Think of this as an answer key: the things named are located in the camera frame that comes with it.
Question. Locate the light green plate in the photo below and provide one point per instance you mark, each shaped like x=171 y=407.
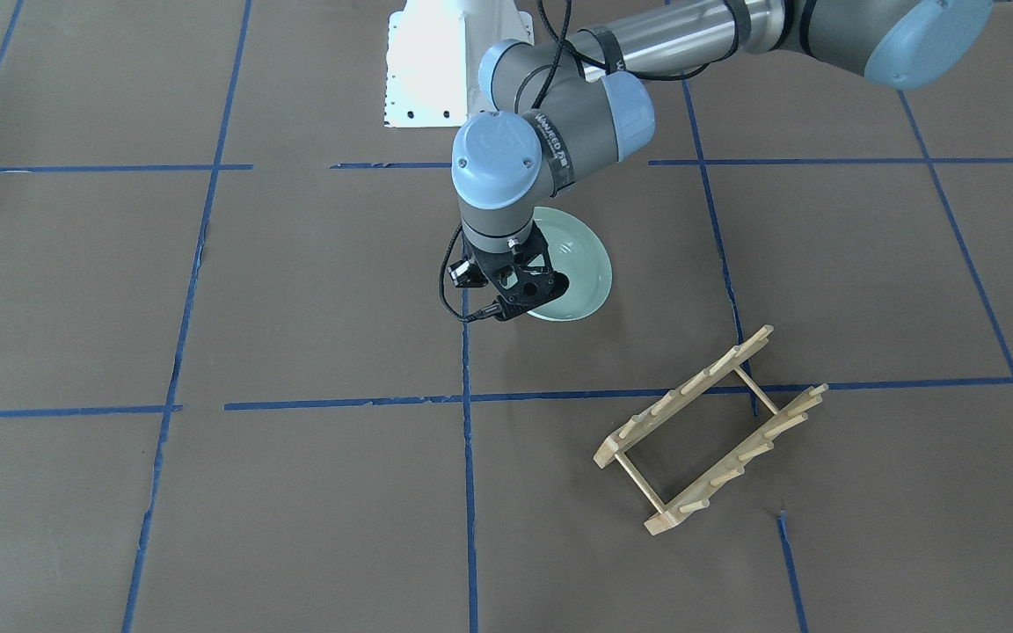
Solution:
x=577 y=252

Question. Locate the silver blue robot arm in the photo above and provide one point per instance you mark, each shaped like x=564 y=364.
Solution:
x=577 y=104

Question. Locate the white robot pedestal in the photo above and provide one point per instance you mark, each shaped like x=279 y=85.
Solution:
x=434 y=49

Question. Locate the wooden plate rack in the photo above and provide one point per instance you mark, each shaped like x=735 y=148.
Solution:
x=720 y=449

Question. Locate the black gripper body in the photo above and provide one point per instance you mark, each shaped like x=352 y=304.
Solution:
x=469 y=272

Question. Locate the brown paper table cover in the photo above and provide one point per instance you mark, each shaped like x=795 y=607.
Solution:
x=231 y=402

